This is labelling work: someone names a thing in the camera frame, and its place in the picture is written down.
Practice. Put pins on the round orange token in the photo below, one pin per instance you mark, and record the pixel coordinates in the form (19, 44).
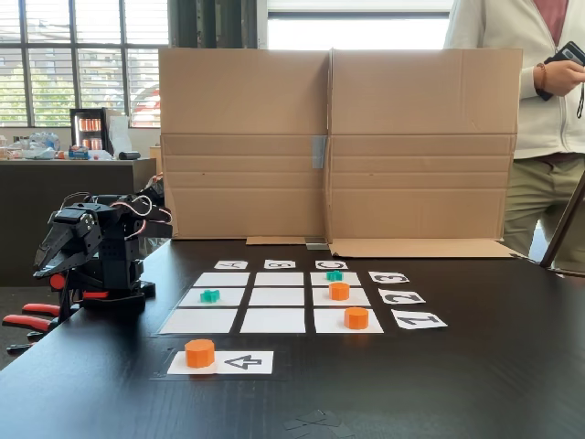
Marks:
(339, 291)
(199, 353)
(356, 318)

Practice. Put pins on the black smartphone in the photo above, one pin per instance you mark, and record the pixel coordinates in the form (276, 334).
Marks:
(571, 51)

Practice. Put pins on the green cross token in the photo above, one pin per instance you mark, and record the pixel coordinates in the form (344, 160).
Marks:
(210, 296)
(334, 275)

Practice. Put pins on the white paper grid square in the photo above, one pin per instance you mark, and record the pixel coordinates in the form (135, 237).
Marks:
(320, 299)
(279, 279)
(233, 297)
(223, 279)
(277, 296)
(329, 324)
(317, 281)
(273, 320)
(199, 320)

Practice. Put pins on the person's hand with brown bracelet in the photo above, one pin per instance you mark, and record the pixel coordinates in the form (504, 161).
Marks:
(564, 78)

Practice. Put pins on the dark counter cabinet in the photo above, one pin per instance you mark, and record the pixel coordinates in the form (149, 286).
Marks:
(45, 206)

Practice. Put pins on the black clamp with red knob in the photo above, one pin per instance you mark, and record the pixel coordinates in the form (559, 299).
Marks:
(57, 281)

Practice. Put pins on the blue and orange box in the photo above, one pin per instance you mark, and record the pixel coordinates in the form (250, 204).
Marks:
(78, 153)

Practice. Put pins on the heap of clear plastic bags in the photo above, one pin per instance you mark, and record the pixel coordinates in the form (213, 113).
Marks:
(41, 145)

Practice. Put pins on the small black object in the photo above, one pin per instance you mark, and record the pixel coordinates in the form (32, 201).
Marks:
(129, 155)

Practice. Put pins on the mini fridge with cans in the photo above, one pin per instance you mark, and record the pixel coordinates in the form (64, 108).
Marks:
(89, 125)

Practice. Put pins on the white paper bag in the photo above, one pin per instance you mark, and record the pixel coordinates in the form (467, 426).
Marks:
(120, 132)

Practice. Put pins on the window with horizontal blinds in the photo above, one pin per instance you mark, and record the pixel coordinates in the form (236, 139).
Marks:
(50, 82)

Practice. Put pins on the paper label letter A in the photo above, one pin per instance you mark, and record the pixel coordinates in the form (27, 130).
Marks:
(230, 264)

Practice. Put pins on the paper label letter B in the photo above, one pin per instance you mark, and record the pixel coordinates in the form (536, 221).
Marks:
(279, 264)

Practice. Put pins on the white paper arrow sheet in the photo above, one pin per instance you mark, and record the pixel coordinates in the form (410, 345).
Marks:
(247, 363)

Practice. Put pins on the gray tape strip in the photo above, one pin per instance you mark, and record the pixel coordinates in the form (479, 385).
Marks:
(316, 245)
(319, 151)

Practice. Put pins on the dark green curtain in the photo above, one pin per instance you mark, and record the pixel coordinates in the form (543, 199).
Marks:
(215, 23)

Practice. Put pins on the paper label letter C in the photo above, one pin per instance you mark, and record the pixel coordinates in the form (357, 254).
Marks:
(331, 264)

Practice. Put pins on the paper label number 3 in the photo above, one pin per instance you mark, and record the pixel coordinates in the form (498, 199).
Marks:
(388, 277)

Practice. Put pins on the paper label number 2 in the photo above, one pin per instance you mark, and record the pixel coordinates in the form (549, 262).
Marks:
(401, 297)

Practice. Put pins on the bright window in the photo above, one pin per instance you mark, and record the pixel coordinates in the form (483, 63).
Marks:
(356, 32)

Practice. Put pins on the paper label number 1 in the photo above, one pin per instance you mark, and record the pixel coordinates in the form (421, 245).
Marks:
(418, 319)

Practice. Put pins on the brown cardboard screen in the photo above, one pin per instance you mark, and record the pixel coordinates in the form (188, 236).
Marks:
(411, 137)

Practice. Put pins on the person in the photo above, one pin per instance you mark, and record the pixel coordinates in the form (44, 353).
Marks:
(539, 192)

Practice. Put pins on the dark camera tripod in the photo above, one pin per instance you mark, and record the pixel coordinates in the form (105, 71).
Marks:
(564, 224)

